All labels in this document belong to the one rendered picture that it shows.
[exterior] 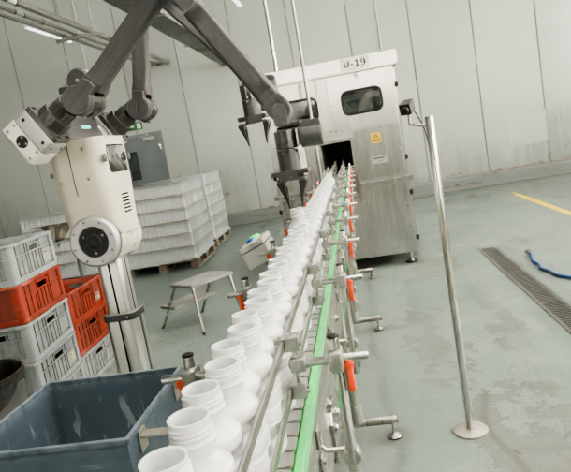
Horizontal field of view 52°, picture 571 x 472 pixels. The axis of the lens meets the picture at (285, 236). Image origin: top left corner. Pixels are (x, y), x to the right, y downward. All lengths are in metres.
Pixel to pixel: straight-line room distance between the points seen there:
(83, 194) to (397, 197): 4.43
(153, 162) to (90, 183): 10.20
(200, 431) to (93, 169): 1.41
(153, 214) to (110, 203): 6.08
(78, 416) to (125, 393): 0.13
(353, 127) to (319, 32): 5.84
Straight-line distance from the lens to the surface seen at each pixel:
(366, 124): 5.91
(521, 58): 11.89
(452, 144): 11.57
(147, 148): 12.06
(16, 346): 3.59
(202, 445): 0.51
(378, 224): 5.98
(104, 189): 1.84
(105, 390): 1.39
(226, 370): 0.60
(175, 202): 7.83
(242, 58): 1.57
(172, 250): 7.93
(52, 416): 1.45
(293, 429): 0.82
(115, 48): 1.67
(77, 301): 4.30
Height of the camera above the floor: 1.37
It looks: 9 degrees down
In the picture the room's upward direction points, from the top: 10 degrees counter-clockwise
